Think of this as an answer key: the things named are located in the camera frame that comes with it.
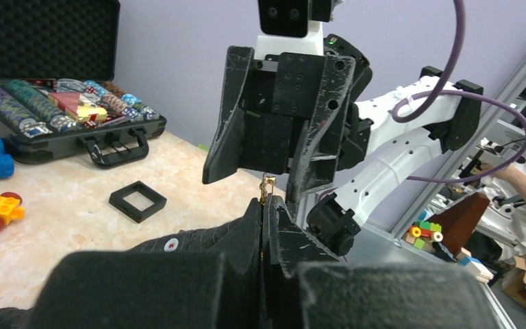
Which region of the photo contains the black square frame far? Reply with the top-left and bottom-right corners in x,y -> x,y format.
108,180 -> 167,223

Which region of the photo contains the gold brooch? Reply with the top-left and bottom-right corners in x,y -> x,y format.
259,173 -> 276,206

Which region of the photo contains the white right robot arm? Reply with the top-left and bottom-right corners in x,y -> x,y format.
202,32 -> 482,256

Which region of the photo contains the toy bricks pile background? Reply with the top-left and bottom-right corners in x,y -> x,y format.
402,221 -> 444,252

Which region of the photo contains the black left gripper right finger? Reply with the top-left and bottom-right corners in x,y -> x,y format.
262,196 -> 500,328

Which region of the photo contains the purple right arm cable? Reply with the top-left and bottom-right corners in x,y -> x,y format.
390,0 -> 526,185

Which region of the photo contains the dark pinstriped garment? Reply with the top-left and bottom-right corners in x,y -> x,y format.
0,217 -> 246,329

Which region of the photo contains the black poker chip case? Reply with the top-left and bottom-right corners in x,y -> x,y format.
0,1 -> 167,169

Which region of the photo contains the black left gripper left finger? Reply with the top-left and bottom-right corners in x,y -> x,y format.
22,197 -> 264,329

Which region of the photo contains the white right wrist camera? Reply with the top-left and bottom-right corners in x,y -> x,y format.
254,0 -> 342,60

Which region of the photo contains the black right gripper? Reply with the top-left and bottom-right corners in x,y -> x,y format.
202,46 -> 355,205

